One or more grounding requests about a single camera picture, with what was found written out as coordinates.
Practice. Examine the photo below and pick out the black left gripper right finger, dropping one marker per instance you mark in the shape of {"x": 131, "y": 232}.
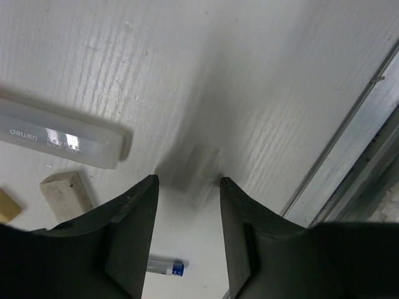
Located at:
{"x": 268, "y": 256}

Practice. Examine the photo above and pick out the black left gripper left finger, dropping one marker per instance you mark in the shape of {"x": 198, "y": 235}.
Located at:
{"x": 100, "y": 254}

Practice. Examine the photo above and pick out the blue ballpoint pen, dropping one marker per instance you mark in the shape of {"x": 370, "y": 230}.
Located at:
{"x": 165, "y": 266}

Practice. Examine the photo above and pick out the beige eraser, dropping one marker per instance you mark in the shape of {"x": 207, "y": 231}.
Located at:
{"x": 66, "y": 195}

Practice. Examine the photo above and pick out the yellow eraser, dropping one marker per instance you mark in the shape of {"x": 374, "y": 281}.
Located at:
{"x": 9, "y": 209}

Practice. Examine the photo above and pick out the orange translucent highlighter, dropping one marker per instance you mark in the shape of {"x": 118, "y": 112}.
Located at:
{"x": 51, "y": 129}

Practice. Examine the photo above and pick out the aluminium table rail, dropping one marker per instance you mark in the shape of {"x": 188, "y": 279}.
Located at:
{"x": 370, "y": 112}

